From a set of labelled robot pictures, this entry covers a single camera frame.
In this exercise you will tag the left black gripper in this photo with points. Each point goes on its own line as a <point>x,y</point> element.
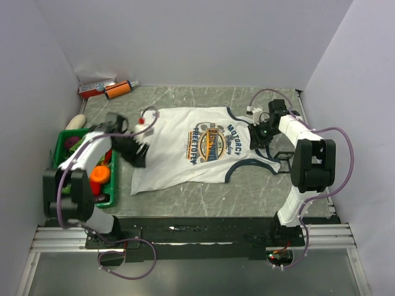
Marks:
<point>137,160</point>

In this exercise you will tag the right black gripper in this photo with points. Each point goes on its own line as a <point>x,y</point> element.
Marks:
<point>256,141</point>

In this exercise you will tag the white printed tank top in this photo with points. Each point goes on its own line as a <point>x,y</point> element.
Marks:
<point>190,144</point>

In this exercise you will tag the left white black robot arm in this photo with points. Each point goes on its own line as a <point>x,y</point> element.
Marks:
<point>67,194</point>

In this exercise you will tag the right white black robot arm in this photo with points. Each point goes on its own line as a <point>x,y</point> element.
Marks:
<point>312,169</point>

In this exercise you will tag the red chili pepper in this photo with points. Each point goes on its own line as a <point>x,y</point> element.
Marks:
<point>107,157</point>

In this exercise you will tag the orange carrot slice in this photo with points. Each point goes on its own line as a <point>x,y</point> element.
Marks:
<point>100,174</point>

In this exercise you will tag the green plastic crate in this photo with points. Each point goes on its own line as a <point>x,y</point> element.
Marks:
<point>61,154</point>

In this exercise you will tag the red bell pepper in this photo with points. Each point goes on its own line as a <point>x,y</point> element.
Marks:
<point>96,188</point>

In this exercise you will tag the white radish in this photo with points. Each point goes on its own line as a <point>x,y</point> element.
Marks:
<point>76,122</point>

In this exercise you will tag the purple onion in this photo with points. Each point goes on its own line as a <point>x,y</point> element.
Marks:
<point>70,142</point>

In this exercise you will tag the purple eggplant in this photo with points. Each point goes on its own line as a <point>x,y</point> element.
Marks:
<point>102,198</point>

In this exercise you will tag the orange black cylinder tool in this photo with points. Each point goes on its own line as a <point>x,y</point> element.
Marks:
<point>120,89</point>

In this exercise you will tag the red white box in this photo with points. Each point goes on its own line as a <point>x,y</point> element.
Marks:
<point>94,89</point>

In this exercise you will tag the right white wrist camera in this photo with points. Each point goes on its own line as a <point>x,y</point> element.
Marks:
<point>255,113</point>

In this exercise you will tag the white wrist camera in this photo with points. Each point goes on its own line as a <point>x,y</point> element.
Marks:
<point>255,113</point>
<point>141,128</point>

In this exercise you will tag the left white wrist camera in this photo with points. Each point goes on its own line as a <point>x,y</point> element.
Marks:
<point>141,128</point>

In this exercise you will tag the black wire frame stand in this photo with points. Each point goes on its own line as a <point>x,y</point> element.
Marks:
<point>285,159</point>

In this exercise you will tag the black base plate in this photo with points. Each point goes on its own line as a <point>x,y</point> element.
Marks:
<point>209,238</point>

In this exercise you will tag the aluminium rail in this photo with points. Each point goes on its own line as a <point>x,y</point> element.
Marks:
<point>58,240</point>

